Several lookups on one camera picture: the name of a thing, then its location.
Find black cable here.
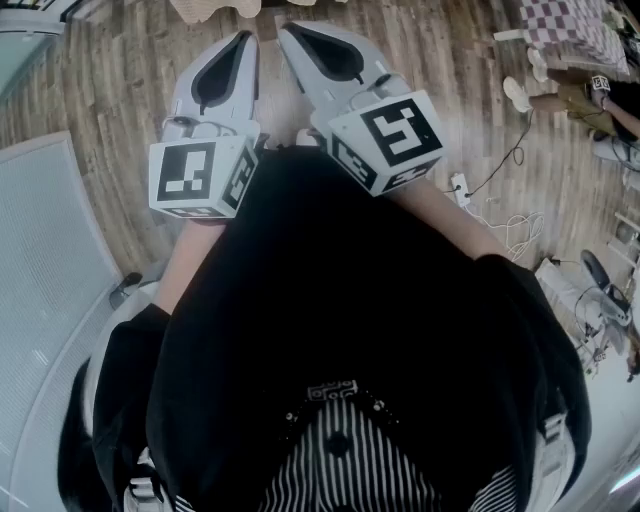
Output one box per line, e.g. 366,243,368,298
463,107,537,197

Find person's right forearm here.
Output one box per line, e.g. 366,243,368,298
392,174,509,262

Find grey harness strap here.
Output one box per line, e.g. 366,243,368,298
537,412,576,481
122,447,169,512

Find black door stopper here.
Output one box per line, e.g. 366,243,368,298
108,271,145,310

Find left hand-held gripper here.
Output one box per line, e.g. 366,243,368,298
148,30,262,220

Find white mesh panel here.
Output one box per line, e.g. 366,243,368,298
0,132,126,451

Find white power strip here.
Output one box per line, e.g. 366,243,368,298
449,172,475,207

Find purple checkered cloth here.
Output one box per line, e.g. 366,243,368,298
518,0,632,76

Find glass door with white frame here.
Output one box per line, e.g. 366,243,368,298
0,0,84,109

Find person's black garment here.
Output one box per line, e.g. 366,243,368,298
57,144,594,512

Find white plastic bag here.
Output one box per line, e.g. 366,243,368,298
534,257,606,326

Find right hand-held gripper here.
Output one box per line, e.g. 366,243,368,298
278,21,446,199

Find person's left forearm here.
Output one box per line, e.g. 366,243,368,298
149,218,234,319

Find black grey device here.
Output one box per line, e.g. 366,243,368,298
579,249,634,329

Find person's black white striped shirt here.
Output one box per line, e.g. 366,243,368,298
169,392,524,512

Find white cable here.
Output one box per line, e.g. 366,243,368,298
469,197,546,264

